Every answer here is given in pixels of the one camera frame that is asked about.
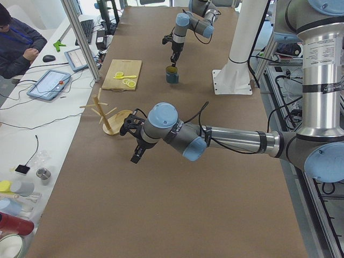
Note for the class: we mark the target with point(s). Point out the green plastic clamp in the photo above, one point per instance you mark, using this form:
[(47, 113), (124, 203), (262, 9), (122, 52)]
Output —
[(58, 44)]

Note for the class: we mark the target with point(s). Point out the aluminium frame post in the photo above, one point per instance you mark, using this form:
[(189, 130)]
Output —
[(77, 28)]

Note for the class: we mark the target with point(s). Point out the yellow cup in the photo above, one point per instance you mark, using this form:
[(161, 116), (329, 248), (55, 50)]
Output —
[(5, 186)]

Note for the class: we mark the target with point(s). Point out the wooden cup rack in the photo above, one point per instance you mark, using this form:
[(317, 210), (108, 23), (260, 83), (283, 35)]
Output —
[(111, 120)]

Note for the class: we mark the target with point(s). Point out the white camera mast base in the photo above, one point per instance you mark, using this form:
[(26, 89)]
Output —
[(233, 78)]

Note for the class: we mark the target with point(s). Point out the clear plastic bag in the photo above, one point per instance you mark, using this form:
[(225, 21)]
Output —
[(40, 159)]

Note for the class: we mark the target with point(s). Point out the near teach pendant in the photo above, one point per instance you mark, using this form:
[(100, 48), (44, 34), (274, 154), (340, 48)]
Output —
[(49, 85)]

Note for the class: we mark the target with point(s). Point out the seated person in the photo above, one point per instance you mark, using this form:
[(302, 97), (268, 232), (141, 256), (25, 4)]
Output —
[(20, 45)]

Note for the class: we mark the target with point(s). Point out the green rimmed white bowl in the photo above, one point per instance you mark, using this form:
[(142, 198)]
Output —
[(12, 246)]

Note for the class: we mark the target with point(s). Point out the black keyboard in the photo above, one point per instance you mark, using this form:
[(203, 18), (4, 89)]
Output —
[(87, 27)]

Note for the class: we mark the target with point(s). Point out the small black square pad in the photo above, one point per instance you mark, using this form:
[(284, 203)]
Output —
[(23, 169)]

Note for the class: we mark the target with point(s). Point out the small steel cup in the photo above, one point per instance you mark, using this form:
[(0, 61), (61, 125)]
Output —
[(44, 175)]

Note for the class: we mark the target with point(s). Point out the far teach pendant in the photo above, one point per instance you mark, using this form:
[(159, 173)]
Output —
[(76, 59)]

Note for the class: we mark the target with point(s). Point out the teach pendant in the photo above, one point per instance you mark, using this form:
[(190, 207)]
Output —
[(49, 85), (76, 59)]

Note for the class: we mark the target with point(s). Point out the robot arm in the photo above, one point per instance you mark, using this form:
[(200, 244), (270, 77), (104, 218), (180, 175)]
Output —
[(199, 18), (227, 114)]

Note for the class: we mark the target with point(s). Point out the light blue cup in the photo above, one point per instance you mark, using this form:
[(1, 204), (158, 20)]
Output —
[(11, 207)]

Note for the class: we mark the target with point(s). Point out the bamboo cutting board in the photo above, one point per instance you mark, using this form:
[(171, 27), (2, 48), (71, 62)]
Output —
[(128, 67)]

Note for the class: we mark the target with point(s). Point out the grey cup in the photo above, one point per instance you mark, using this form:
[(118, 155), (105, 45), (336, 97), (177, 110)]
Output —
[(22, 188)]

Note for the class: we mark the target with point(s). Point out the black power adapter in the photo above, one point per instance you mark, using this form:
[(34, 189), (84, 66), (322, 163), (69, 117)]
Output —
[(101, 40)]

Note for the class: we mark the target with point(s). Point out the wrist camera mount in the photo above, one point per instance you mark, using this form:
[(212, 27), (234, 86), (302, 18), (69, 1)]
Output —
[(167, 38), (132, 123)]

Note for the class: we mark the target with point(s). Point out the lemon slice front left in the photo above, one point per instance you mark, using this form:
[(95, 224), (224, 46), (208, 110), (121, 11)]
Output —
[(119, 74)]

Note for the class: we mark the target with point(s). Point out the black computer mouse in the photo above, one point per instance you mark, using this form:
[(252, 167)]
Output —
[(48, 58)]

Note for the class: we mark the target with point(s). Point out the dark green mug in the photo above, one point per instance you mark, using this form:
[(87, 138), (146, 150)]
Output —
[(172, 75)]

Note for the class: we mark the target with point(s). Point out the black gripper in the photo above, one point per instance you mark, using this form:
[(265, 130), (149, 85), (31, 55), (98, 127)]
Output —
[(142, 143), (176, 47)]

